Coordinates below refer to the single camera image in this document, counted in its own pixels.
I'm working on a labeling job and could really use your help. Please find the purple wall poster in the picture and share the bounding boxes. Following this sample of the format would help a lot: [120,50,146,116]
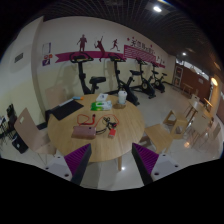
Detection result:
[41,54,54,67]

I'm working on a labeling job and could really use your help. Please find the black power cord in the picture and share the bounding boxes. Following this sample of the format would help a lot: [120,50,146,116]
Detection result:
[95,116,118,135]

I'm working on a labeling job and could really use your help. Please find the white wall poster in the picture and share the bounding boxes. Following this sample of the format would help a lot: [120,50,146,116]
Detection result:
[42,42,53,55]

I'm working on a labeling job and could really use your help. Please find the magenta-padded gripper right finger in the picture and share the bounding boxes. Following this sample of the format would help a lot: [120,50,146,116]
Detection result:
[131,142,183,186]

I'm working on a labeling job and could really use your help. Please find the round wooden coaster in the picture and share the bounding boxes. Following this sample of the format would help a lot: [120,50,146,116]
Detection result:
[112,102,127,110]

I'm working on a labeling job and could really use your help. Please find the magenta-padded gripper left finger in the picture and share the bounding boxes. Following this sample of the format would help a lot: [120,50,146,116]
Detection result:
[42,143,93,186]

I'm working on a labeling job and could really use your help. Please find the white tissue box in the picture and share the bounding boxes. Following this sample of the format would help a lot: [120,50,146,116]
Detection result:
[95,93,109,102]

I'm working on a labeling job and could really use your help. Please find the beige chair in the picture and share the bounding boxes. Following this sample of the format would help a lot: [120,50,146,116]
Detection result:
[44,83,69,109]

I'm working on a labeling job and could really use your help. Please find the light wooden chair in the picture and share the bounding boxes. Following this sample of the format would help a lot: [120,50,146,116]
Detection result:
[13,107,58,164]

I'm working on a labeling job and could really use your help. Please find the white cup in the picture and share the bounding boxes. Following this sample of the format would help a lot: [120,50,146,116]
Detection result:
[117,90,128,106]

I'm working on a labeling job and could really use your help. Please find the green wet wipes pack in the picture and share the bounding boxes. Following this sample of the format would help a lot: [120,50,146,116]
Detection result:
[90,100,113,112]

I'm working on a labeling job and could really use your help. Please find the black exercise bike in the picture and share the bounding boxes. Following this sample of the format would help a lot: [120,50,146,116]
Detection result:
[129,58,157,100]
[148,61,168,94]
[69,52,107,95]
[107,53,140,107]

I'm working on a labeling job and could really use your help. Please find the black chairs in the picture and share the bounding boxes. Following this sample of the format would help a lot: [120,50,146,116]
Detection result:
[0,103,18,141]

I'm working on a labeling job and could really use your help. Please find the red charging cable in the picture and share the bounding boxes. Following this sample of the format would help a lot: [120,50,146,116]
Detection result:
[76,113,120,130]

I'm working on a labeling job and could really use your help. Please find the red charger block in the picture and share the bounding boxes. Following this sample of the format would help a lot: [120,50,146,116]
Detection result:
[107,128,117,139]

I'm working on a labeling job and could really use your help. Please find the group of wooden chairs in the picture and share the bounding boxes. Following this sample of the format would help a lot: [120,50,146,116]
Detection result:
[163,94,223,154]

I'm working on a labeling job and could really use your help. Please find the black bag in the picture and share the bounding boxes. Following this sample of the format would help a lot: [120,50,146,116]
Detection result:
[11,133,29,154]

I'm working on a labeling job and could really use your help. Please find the grey wall sign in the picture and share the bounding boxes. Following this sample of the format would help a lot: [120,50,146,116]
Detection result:
[14,52,24,64]

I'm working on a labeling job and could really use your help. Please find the round ceiling light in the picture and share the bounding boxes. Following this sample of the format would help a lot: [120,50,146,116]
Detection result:
[152,4,163,14]

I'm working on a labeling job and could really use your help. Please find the black mouse pad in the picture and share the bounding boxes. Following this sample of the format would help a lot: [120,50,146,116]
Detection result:
[49,99,85,121]

